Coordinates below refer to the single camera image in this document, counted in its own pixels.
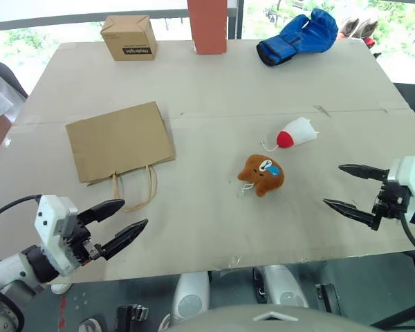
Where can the grey robot torso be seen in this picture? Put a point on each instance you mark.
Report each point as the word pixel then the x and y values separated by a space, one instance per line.
pixel 269 321

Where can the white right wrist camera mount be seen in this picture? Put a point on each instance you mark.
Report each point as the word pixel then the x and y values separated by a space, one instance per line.
pixel 409 173

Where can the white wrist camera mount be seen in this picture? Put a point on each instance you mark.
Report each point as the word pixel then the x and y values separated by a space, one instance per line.
pixel 50 224
pixel 409 173

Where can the brown plush bear toy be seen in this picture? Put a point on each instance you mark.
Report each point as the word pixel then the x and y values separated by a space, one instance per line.
pixel 263 176

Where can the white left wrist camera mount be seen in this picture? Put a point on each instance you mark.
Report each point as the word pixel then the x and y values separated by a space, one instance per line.
pixel 50 224

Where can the small red object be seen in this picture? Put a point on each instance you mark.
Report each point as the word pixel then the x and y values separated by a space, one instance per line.
pixel 369 41

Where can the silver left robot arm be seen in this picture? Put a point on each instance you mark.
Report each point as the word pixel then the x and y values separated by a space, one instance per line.
pixel 10 273

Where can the blue boxing glove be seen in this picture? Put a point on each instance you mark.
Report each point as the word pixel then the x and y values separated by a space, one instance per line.
pixel 297 34

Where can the white and red plush toy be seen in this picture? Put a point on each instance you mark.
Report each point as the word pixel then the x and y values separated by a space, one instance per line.
pixel 299 133

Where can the tall orange-red box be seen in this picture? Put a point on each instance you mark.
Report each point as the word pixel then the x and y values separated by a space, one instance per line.
pixel 207 26

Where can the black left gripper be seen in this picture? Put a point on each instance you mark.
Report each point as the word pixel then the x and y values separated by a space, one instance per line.
pixel 79 245

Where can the grey window railing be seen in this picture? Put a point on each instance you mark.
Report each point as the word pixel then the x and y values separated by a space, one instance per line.
pixel 55 20

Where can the dark window post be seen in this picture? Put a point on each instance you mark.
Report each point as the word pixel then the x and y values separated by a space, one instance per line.
pixel 236 19

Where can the silver robot leg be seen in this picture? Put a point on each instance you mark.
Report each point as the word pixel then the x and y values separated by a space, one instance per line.
pixel 285 287
pixel 192 297

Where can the white sneaker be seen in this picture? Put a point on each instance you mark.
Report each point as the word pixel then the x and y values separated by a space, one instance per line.
pixel 60 288

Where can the small brown cardboard box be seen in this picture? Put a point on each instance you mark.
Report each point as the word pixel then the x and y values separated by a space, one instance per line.
pixel 129 38

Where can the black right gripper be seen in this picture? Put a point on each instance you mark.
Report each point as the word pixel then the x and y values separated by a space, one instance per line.
pixel 392 200

